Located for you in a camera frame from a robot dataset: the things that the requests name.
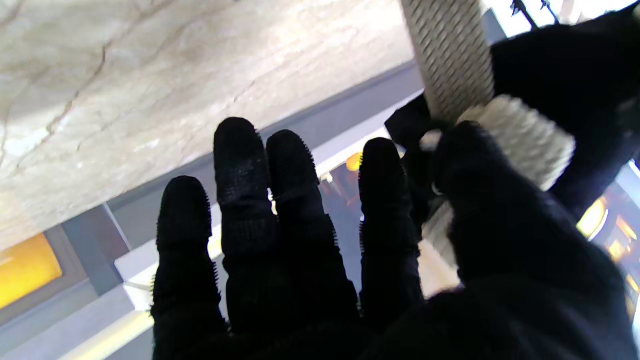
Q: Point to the black tripod pole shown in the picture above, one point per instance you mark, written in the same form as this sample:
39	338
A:
535	10

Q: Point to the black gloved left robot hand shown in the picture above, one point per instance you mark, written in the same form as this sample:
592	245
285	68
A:
565	80

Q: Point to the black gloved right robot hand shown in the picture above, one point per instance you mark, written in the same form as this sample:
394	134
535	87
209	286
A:
280	300

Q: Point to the beige woven belt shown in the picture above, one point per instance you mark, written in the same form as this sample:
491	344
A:
450	55

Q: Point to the yellow lemons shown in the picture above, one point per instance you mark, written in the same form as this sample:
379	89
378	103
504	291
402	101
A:
354	161

